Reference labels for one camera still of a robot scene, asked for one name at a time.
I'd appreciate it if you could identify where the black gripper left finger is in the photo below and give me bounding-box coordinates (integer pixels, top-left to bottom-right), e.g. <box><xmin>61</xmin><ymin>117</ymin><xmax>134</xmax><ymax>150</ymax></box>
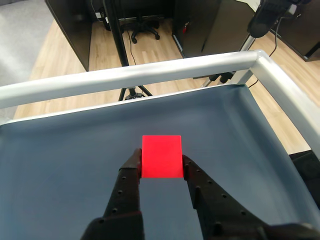
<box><xmin>81</xmin><ymin>147</ymin><xmax>146</xmax><ymax>240</ymax></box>

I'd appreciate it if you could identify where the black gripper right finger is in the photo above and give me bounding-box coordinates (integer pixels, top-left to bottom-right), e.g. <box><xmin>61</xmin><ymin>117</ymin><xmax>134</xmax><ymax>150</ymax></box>
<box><xmin>181</xmin><ymin>154</ymin><xmax>320</xmax><ymax>240</ymax></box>

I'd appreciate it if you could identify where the red cube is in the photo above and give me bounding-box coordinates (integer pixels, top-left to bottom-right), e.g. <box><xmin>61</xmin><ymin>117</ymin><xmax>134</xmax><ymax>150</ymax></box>
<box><xmin>140</xmin><ymin>134</ymin><xmax>185</xmax><ymax>180</ymax></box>

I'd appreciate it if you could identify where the grey-blue table mat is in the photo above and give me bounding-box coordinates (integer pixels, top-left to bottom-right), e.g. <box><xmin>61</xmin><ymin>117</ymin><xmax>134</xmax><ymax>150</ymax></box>
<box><xmin>0</xmin><ymin>83</ymin><xmax>320</xmax><ymax>240</ymax></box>

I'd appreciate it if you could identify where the black fabric object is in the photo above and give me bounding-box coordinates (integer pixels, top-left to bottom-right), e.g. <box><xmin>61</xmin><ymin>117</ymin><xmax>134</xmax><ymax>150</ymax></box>
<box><xmin>289</xmin><ymin>149</ymin><xmax>320</xmax><ymax>212</ymax></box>

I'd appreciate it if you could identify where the black tripod stand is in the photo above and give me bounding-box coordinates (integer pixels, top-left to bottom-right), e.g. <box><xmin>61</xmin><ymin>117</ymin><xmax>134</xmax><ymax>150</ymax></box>
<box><xmin>106</xmin><ymin>0</ymin><xmax>154</xmax><ymax>102</ymax></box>

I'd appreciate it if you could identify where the black office chair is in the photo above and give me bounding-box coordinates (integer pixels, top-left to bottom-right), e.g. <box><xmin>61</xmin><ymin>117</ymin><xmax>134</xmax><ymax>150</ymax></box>
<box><xmin>124</xmin><ymin>0</ymin><xmax>161</xmax><ymax>45</ymax></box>

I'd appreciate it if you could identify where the black desk panel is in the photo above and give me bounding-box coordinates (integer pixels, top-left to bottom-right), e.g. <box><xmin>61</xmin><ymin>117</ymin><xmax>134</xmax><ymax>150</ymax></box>
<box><xmin>44</xmin><ymin>0</ymin><xmax>92</xmax><ymax>73</ymax></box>

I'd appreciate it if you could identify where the black cabinet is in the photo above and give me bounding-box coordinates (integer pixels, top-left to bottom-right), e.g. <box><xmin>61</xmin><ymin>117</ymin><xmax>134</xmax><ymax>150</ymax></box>
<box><xmin>173</xmin><ymin>0</ymin><xmax>251</xmax><ymax>58</ymax></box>

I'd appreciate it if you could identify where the dark desk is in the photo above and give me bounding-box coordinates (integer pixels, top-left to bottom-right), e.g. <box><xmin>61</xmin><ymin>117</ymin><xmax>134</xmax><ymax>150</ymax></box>
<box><xmin>268</xmin><ymin>0</ymin><xmax>320</xmax><ymax>62</ymax></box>

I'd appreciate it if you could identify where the black oval webcam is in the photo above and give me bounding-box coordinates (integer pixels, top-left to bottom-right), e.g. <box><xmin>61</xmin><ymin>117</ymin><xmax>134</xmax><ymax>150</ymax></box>
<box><xmin>246</xmin><ymin>0</ymin><xmax>297</xmax><ymax>38</ymax></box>

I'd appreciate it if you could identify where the silver table frame rail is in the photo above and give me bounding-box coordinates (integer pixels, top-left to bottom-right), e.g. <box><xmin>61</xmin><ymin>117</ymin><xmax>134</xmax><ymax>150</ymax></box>
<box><xmin>0</xmin><ymin>49</ymin><xmax>320</xmax><ymax>161</ymax></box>

